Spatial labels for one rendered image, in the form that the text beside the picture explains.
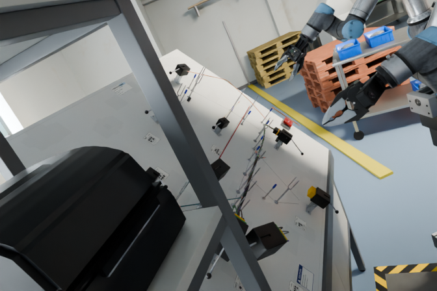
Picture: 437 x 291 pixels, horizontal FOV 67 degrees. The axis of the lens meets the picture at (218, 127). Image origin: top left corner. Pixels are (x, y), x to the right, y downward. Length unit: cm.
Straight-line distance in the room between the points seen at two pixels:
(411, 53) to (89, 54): 597
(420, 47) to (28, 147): 106
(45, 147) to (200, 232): 64
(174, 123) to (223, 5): 766
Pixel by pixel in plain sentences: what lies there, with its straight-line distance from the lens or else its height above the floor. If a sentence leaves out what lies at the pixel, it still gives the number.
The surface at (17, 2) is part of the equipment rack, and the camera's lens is 39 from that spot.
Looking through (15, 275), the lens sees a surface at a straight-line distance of 44.
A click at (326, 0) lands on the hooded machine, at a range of 657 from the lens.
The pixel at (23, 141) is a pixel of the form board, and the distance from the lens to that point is 107.
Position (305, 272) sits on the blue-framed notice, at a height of 92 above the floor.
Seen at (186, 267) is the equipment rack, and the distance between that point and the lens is 49.
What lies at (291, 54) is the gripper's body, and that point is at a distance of 156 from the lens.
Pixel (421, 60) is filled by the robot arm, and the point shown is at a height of 145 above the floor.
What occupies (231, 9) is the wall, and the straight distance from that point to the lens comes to 818.
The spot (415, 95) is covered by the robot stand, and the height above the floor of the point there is 112.
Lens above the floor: 174
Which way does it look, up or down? 17 degrees down
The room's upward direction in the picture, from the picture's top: 25 degrees counter-clockwise
